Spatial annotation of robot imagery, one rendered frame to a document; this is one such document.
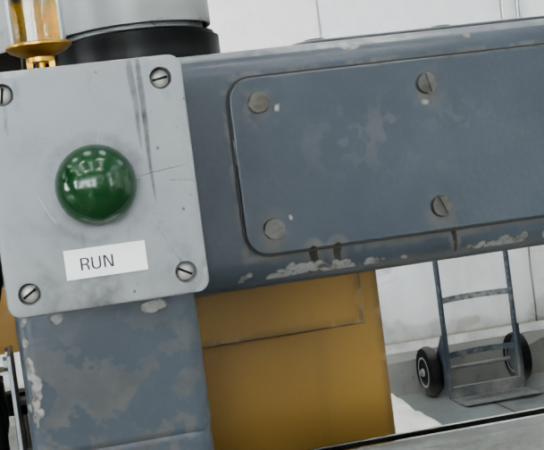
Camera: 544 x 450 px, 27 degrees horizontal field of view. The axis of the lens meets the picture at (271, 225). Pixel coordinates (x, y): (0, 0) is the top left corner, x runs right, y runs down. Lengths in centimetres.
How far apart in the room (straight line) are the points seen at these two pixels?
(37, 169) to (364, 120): 15
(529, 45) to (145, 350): 22
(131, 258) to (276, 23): 542
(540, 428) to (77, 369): 33
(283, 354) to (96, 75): 40
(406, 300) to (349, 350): 517
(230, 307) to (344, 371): 11
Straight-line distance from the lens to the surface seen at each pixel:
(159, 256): 42
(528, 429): 70
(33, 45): 49
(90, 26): 60
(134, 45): 59
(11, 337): 85
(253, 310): 73
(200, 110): 48
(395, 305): 595
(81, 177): 40
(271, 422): 79
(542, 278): 624
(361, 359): 80
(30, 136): 42
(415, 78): 50
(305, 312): 73
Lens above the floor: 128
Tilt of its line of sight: 3 degrees down
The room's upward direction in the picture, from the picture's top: 7 degrees counter-clockwise
